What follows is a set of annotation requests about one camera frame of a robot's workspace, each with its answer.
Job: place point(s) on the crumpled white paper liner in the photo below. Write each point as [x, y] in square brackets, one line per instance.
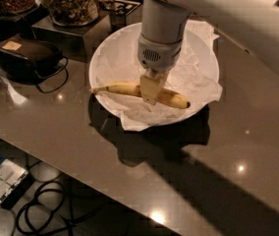
[198, 79]

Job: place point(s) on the white box on floor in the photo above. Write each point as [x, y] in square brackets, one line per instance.
[11, 176]

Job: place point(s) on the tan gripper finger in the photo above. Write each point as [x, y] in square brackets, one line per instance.
[151, 84]

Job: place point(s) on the yellow banana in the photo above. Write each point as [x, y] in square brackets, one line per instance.
[166, 97]

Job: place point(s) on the dark metal pedestal box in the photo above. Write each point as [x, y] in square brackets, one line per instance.
[77, 43]

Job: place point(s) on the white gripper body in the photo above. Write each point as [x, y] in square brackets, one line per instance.
[158, 55]

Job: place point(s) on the dark tray with pattern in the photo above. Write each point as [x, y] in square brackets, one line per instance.
[122, 8]

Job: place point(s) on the white bowl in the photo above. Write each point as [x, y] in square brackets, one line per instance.
[120, 49]

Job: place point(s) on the glass jar of granola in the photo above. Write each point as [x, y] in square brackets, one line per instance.
[72, 13]

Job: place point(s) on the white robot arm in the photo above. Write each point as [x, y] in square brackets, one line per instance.
[251, 24]

